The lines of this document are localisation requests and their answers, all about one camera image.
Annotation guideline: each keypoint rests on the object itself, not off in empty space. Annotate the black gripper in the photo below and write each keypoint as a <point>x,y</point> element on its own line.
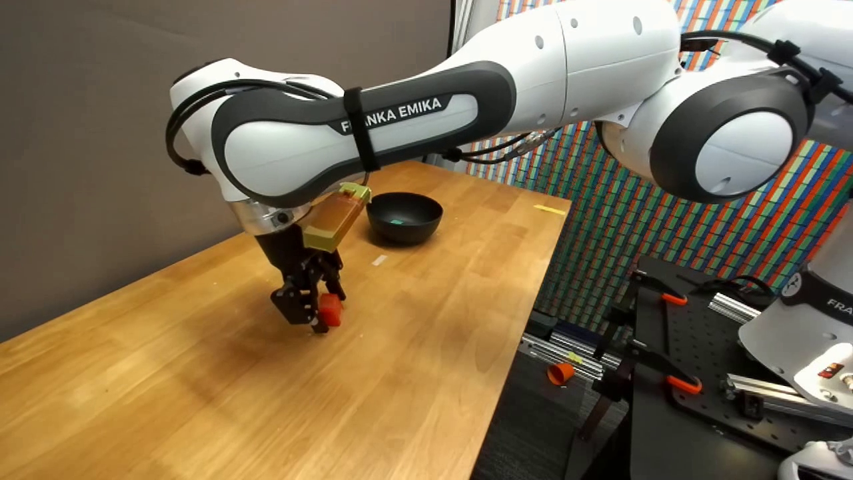
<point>305,277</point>

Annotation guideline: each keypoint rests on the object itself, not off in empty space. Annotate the red block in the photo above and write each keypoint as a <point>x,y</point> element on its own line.
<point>329,311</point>

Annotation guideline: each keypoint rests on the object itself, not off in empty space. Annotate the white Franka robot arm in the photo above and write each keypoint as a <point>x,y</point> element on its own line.
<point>705,115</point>

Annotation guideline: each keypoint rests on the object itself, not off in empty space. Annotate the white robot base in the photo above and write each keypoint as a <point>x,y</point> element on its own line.
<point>806,334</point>

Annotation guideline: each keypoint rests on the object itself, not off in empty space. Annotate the black bowl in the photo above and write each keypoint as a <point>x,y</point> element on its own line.
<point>402,217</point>

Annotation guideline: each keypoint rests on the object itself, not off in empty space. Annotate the orange black clamp right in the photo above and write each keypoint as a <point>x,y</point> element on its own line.
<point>665,291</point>

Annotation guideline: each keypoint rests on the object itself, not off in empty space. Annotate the orange black clamp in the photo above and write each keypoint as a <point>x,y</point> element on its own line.
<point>665,291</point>
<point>677,379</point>

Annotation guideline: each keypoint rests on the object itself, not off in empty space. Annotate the orange black clamp left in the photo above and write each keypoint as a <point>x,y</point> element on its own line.
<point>677,379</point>

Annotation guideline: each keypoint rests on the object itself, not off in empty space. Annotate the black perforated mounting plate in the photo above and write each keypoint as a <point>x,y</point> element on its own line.
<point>706,434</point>

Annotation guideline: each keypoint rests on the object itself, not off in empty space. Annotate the gold wrist camera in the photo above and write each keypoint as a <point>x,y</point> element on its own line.
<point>333,217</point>

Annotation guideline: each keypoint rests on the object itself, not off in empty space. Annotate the aluminium extrusion rail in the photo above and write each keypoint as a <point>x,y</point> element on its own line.
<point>574,353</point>

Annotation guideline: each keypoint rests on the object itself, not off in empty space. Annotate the orange cap on rail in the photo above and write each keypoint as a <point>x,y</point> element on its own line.
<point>560,375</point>

